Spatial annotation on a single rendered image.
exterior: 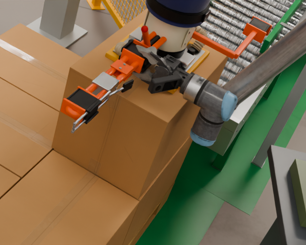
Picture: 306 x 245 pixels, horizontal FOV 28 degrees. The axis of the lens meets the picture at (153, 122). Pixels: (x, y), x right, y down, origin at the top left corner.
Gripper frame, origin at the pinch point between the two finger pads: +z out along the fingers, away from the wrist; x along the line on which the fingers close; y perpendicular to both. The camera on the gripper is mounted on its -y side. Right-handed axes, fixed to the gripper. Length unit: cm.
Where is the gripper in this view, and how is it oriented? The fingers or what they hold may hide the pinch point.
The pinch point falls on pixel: (133, 59)
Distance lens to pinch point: 203.8
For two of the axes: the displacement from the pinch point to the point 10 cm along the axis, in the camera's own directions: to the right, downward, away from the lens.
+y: 4.4, -4.9, 7.5
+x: 2.7, -7.3, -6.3
